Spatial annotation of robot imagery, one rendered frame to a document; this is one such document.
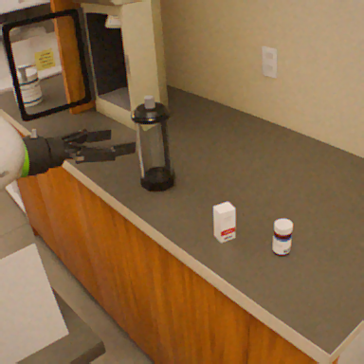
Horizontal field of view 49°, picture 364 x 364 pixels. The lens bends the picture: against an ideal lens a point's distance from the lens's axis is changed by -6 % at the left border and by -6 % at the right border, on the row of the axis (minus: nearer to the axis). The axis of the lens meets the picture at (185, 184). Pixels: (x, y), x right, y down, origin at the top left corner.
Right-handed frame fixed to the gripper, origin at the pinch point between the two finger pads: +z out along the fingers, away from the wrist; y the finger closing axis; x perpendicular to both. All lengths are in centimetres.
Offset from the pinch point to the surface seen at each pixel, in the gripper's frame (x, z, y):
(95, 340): 25, -28, -37
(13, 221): 110, 24, 159
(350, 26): -38, 63, -26
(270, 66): -18, 67, 5
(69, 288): 110, 24, 75
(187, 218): 16.0, 9.9, -19.7
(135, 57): -16.6, 27.3, 32.7
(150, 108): -8.5, 9.1, -1.6
